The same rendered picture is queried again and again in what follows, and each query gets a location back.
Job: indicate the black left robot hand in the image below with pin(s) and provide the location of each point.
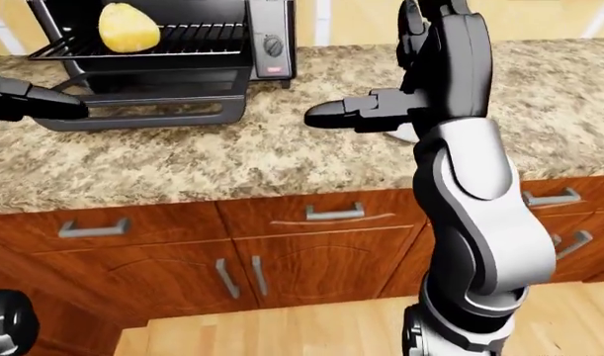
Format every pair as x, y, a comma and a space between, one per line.
39, 104

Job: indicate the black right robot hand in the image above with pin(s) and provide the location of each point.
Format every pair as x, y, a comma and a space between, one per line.
459, 66

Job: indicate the white plate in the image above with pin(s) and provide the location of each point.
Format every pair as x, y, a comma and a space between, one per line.
404, 134

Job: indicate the yellow bread loaf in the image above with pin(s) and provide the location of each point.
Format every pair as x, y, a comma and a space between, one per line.
128, 29

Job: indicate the black toaster oven door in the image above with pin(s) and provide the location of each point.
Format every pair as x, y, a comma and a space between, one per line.
183, 83

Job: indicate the wooden cabinet drawer front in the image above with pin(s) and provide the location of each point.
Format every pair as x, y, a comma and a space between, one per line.
173, 222
282, 226
598, 193

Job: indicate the grey oven control knob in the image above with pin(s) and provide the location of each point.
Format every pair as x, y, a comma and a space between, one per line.
275, 46

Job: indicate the black toaster oven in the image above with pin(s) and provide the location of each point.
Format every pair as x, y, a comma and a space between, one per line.
272, 18

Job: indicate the wooden cabinet door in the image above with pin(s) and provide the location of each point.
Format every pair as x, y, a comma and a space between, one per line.
598, 244
331, 263
133, 278

